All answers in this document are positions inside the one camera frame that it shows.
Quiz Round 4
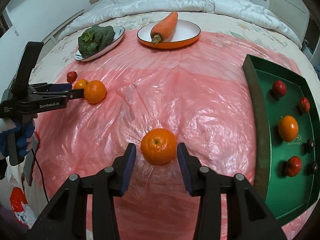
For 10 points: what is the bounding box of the small orange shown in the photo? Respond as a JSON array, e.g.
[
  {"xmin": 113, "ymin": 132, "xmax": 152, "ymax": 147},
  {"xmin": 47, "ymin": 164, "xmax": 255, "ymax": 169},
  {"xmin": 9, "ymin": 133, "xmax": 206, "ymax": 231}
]
[
  {"xmin": 73, "ymin": 79, "xmax": 89, "ymax": 89},
  {"xmin": 278, "ymin": 115, "xmax": 299, "ymax": 142}
]

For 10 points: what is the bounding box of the red apple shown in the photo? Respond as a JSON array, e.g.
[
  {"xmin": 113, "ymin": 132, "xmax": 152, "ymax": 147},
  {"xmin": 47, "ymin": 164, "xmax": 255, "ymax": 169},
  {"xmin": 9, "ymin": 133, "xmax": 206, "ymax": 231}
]
[
  {"xmin": 285, "ymin": 156, "xmax": 302, "ymax": 177},
  {"xmin": 272, "ymin": 80, "xmax": 287, "ymax": 98}
]

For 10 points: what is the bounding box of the dark purple plum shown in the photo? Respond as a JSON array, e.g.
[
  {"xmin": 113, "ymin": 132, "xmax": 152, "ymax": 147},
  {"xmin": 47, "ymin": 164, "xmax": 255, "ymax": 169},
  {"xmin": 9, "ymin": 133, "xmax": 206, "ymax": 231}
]
[{"xmin": 308, "ymin": 161, "xmax": 318, "ymax": 174}]

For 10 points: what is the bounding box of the blue gloved left hand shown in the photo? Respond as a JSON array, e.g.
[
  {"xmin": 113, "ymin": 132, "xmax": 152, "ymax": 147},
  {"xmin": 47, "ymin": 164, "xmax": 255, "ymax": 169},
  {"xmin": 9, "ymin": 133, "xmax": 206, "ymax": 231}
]
[{"xmin": 1, "ymin": 118, "xmax": 35, "ymax": 160}]

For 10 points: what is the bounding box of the small red fruit far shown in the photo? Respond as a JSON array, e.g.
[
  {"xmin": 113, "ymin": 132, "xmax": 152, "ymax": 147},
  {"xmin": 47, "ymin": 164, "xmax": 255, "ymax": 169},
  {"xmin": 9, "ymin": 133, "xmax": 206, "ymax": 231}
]
[{"xmin": 66, "ymin": 71, "xmax": 78, "ymax": 83}]

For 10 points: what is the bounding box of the green leafy vegetable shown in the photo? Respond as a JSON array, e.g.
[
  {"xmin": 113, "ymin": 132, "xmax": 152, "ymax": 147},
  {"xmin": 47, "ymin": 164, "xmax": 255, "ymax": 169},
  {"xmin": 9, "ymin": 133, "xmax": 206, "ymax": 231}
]
[{"xmin": 78, "ymin": 25, "xmax": 115, "ymax": 58}]

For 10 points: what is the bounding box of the white black-rimmed plate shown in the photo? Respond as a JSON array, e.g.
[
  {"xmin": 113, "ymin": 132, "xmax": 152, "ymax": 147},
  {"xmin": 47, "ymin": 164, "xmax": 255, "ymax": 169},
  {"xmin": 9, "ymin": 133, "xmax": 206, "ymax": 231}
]
[{"xmin": 74, "ymin": 25, "xmax": 126, "ymax": 62}]

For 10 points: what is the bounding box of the carrot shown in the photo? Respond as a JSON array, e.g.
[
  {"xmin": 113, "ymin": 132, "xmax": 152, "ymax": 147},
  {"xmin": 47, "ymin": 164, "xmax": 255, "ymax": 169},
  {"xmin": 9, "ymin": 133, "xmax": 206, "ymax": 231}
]
[{"xmin": 150, "ymin": 12, "xmax": 178, "ymax": 45}]

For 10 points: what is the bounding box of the green metal tray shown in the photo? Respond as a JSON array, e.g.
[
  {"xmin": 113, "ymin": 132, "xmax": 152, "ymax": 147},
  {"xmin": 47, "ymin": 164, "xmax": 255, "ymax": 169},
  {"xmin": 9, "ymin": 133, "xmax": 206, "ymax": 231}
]
[{"xmin": 242, "ymin": 55, "xmax": 319, "ymax": 225}]

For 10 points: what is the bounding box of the orange rimmed white plate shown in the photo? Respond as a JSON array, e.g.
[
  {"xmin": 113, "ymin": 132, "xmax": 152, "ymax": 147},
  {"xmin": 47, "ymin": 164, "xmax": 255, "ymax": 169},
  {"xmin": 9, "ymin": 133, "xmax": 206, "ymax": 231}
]
[{"xmin": 137, "ymin": 20, "xmax": 201, "ymax": 50}]

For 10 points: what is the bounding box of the pink plastic sheet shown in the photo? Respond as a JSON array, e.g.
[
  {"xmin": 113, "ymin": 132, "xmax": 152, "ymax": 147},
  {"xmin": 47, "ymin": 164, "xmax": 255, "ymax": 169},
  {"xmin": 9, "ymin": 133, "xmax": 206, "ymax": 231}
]
[{"xmin": 32, "ymin": 28, "xmax": 311, "ymax": 240}]

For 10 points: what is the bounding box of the floral bed sheet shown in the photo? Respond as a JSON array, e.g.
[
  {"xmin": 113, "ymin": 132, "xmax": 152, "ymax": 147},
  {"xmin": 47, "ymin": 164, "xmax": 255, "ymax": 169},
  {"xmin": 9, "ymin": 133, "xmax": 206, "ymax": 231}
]
[{"xmin": 31, "ymin": 12, "xmax": 319, "ymax": 90}]

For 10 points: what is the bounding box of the white duvet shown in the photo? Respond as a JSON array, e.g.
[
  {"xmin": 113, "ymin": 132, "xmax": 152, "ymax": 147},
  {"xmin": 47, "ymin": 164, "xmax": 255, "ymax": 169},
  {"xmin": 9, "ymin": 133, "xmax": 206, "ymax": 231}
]
[{"xmin": 58, "ymin": 0, "xmax": 302, "ymax": 48}]

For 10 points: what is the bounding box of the white wardrobe shelving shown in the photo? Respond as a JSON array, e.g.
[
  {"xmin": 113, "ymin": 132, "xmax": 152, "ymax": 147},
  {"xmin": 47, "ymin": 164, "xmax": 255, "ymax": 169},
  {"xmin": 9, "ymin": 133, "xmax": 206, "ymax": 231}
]
[{"xmin": 270, "ymin": 0, "xmax": 310, "ymax": 42}]

